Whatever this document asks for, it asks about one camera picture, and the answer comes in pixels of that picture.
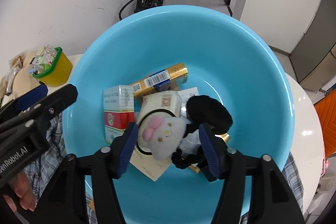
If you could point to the grey refrigerator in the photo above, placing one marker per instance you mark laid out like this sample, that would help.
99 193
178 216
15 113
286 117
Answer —
313 59

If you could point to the blue plastic basin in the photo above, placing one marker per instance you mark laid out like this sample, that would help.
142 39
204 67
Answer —
225 60

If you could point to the white paper card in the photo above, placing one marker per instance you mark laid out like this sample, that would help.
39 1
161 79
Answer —
159 135

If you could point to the person hand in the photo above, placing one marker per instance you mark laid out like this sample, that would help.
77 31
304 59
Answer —
21 186

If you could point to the gold blue cigarette pack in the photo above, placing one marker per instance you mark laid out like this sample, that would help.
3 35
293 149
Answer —
170 78

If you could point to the white cream box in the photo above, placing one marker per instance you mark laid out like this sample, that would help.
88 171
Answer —
167 101

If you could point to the black fluffy hair scrunchie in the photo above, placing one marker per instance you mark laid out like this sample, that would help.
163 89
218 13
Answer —
200 109

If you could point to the blue plaid cloth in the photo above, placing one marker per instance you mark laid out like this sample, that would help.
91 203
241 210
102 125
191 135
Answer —
41 170

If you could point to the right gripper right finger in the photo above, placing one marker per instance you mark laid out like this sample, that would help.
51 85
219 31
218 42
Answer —
272 200

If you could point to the beige plush toy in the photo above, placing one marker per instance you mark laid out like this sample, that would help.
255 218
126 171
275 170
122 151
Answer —
23 82

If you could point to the yellow green plastic bin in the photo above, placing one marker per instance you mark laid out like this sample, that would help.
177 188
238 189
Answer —
50 66

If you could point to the red silver cigarette pack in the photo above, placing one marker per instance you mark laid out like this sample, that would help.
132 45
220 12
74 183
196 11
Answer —
118 105

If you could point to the orange chair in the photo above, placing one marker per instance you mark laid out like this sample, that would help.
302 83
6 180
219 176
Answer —
326 110

